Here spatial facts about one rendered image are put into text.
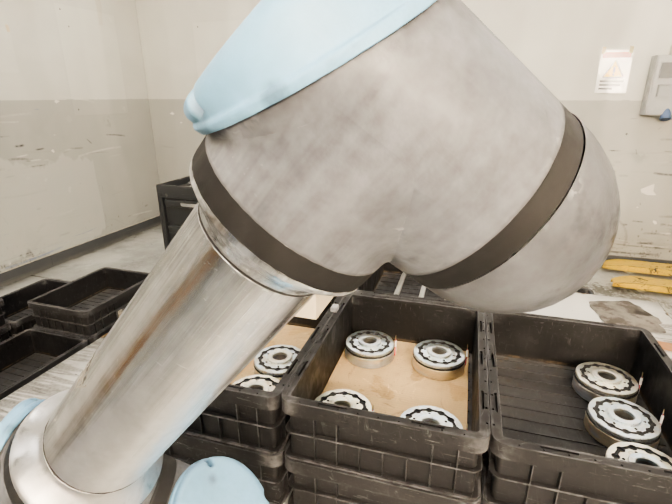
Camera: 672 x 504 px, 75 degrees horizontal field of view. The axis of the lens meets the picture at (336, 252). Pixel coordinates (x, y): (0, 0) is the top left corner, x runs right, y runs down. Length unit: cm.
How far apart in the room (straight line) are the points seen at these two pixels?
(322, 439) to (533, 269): 54
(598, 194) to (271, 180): 14
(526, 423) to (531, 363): 19
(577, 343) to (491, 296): 80
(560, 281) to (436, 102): 10
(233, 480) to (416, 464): 30
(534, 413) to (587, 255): 68
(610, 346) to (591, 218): 83
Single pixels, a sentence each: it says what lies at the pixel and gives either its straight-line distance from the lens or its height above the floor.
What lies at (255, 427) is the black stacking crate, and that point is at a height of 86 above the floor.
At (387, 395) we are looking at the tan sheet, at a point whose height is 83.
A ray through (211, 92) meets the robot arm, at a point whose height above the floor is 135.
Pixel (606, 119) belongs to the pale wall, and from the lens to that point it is 411.
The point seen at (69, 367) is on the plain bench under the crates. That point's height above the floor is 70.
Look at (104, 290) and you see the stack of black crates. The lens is 235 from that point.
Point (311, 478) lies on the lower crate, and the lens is 79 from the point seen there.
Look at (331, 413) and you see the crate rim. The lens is 67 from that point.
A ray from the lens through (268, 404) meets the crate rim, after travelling 70.
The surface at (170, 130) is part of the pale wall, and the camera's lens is 508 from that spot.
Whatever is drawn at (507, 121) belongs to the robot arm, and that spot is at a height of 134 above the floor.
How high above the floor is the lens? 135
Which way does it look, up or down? 19 degrees down
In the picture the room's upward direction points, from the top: straight up
